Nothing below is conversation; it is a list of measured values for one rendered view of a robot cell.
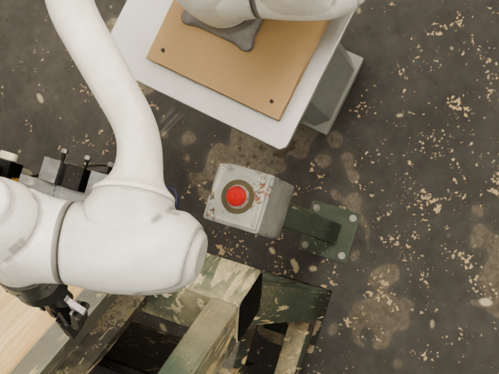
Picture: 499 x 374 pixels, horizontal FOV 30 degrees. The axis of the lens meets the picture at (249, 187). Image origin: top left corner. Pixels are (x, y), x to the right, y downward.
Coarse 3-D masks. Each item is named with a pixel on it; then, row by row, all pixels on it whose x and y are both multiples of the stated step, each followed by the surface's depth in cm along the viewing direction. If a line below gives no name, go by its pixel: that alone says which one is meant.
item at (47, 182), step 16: (0, 160) 218; (16, 160) 221; (48, 160) 213; (64, 160) 217; (0, 176) 218; (16, 176) 221; (32, 176) 226; (48, 176) 213; (64, 176) 212; (80, 176) 211; (96, 176) 209; (48, 192) 215; (64, 192) 214; (80, 192) 213; (176, 192) 222; (176, 208) 220
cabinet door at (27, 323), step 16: (0, 288) 187; (80, 288) 188; (0, 304) 183; (16, 304) 183; (0, 320) 180; (16, 320) 180; (32, 320) 180; (48, 320) 180; (0, 336) 176; (16, 336) 176; (32, 336) 176; (0, 352) 172; (16, 352) 173; (0, 368) 169
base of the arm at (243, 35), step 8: (184, 16) 205; (192, 16) 204; (192, 24) 205; (200, 24) 204; (240, 24) 198; (248, 24) 199; (256, 24) 200; (216, 32) 202; (224, 32) 201; (232, 32) 200; (240, 32) 200; (248, 32) 200; (256, 32) 201; (232, 40) 202; (240, 40) 201; (248, 40) 200; (240, 48) 201; (248, 48) 201
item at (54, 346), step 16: (96, 304) 181; (96, 320) 182; (48, 336) 173; (64, 336) 174; (80, 336) 178; (32, 352) 170; (48, 352) 170; (64, 352) 173; (16, 368) 167; (32, 368) 167; (48, 368) 169
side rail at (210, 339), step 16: (208, 304) 181; (224, 304) 181; (208, 320) 178; (224, 320) 178; (192, 336) 174; (208, 336) 174; (224, 336) 180; (176, 352) 170; (192, 352) 170; (208, 352) 171; (224, 352) 182; (160, 368) 167; (176, 368) 167; (192, 368) 167; (208, 368) 175
